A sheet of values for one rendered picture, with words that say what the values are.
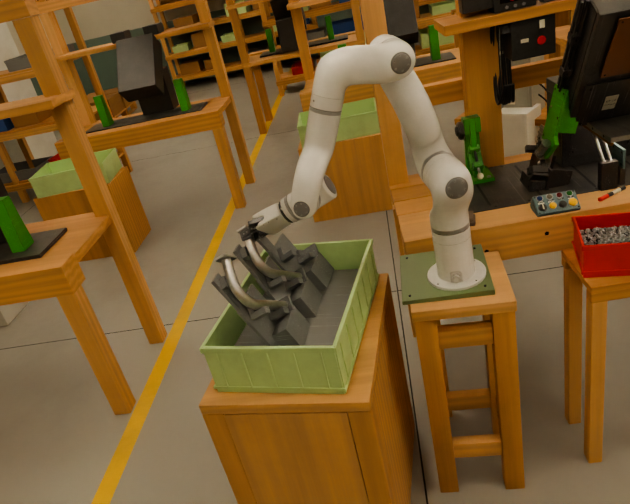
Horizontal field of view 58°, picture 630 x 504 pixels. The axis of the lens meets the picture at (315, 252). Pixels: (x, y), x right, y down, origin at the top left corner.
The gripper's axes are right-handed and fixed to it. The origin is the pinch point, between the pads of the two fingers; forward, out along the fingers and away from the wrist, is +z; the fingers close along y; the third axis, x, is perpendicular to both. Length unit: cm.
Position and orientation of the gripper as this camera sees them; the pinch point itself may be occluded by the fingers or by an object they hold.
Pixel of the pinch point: (250, 235)
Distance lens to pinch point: 181.5
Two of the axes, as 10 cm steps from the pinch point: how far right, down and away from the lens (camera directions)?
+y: -5.3, -1.8, -8.3
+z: -7.9, 4.6, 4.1
